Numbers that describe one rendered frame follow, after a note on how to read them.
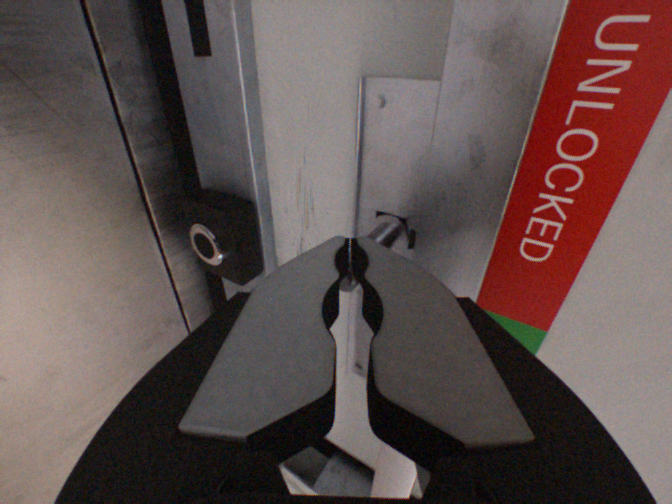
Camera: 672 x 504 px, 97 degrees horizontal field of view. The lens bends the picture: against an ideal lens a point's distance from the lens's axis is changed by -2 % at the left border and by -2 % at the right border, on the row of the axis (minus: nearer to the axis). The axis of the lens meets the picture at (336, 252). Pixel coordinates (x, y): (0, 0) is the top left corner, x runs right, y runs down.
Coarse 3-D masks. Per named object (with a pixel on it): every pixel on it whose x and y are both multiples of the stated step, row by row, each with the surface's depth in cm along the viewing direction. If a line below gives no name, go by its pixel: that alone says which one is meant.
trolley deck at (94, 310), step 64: (0, 0) 13; (64, 0) 15; (0, 64) 14; (64, 64) 16; (0, 128) 15; (64, 128) 17; (0, 192) 15; (64, 192) 18; (128, 192) 21; (0, 256) 16; (64, 256) 19; (128, 256) 22; (0, 320) 17; (64, 320) 20; (128, 320) 23; (0, 384) 18; (64, 384) 21; (128, 384) 25; (0, 448) 19; (64, 448) 22
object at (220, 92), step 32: (224, 0) 15; (192, 32) 17; (224, 32) 16; (192, 64) 18; (224, 64) 17; (256, 64) 17; (192, 96) 19; (224, 96) 18; (256, 96) 18; (192, 128) 21; (224, 128) 19; (256, 128) 19; (224, 160) 20; (256, 160) 19; (224, 192) 22; (256, 192) 20; (256, 224) 22; (224, 288) 29
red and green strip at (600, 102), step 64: (576, 0) 10; (640, 0) 9; (576, 64) 10; (640, 64) 9; (576, 128) 11; (640, 128) 10; (512, 192) 13; (576, 192) 12; (512, 256) 14; (576, 256) 13; (512, 320) 16
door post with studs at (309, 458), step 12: (300, 456) 38; (312, 456) 38; (324, 456) 38; (288, 468) 36; (300, 468) 36; (312, 468) 36; (288, 480) 35; (300, 480) 33; (312, 480) 35; (300, 492) 34; (312, 492) 33
